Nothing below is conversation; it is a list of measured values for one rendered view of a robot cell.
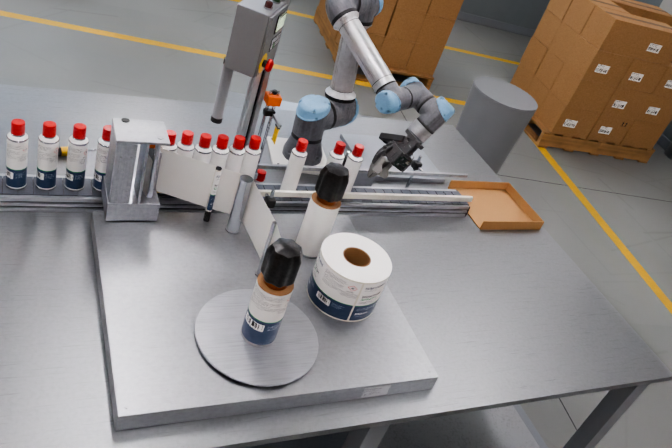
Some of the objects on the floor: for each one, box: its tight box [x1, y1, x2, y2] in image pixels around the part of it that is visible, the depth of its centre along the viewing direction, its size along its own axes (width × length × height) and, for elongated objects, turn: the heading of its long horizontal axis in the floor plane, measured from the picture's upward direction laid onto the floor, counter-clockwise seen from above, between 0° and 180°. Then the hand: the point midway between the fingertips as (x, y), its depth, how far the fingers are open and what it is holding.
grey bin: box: [456, 77, 538, 174], centre depth 452 cm, size 46×46×62 cm
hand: (370, 173), depth 224 cm, fingers closed
